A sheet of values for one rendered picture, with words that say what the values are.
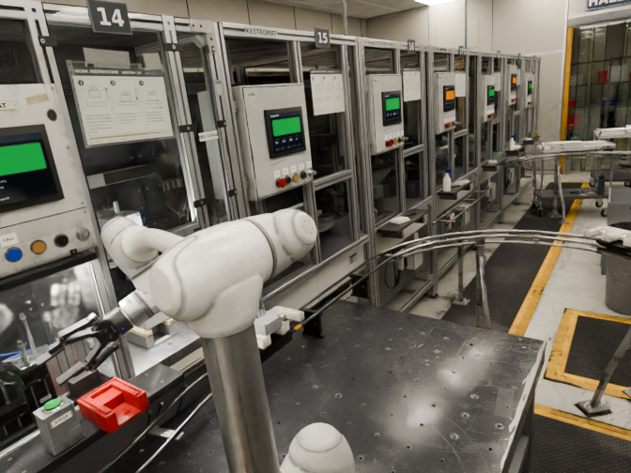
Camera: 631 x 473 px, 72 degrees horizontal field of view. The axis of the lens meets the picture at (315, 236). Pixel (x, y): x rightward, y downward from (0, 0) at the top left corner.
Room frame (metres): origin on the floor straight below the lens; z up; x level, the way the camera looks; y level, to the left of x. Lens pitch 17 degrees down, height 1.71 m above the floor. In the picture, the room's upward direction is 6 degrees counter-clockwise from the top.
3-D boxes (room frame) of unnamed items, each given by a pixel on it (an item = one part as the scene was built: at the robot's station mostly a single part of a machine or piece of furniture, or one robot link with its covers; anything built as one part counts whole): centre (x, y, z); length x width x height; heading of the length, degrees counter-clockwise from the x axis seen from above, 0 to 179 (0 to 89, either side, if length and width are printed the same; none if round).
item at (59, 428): (0.99, 0.73, 0.97); 0.08 x 0.08 x 0.12; 53
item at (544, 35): (9.08, -3.08, 1.65); 3.78 x 0.08 x 3.30; 53
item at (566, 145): (5.52, -3.38, 0.48); 0.88 x 0.56 x 0.96; 71
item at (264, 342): (1.56, 0.25, 0.84); 0.36 x 0.14 x 0.10; 143
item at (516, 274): (4.88, -2.65, 0.01); 5.85 x 0.59 x 0.01; 143
